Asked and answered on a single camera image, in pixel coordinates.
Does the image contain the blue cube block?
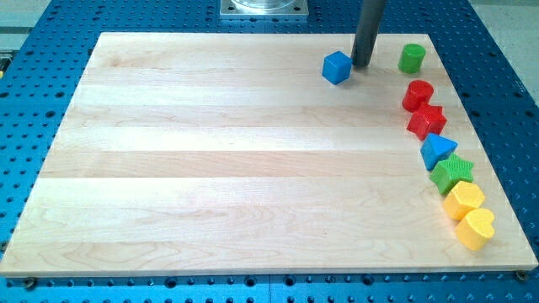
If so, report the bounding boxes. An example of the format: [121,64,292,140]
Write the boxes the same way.
[322,51,352,85]

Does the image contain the blue triangle block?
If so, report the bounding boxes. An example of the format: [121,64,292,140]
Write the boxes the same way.
[420,133,458,171]

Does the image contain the light wooden board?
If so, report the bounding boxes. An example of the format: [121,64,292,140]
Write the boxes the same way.
[1,32,537,278]

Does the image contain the red cylinder block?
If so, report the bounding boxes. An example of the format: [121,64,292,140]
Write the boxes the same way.
[402,80,434,112]

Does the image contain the red star block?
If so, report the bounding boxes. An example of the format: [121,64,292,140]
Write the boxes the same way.
[407,103,447,141]

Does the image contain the green cylinder block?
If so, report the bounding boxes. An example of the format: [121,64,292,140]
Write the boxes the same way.
[398,44,426,74]

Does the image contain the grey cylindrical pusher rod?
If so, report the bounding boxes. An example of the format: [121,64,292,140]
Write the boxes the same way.
[351,0,387,68]

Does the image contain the green star block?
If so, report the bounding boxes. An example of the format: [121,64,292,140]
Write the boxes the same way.
[430,153,474,195]

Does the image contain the yellow hexagon block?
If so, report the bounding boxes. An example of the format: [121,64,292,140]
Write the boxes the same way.
[442,181,486,221]

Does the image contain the yellow heart block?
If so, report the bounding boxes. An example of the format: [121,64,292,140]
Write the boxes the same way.
[455,208,495,251]

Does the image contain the blue perforated metal table plate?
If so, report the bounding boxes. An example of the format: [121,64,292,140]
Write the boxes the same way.
[1,1,538,302]

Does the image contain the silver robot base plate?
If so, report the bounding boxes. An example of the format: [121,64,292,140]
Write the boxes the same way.
[219,0,309,19]

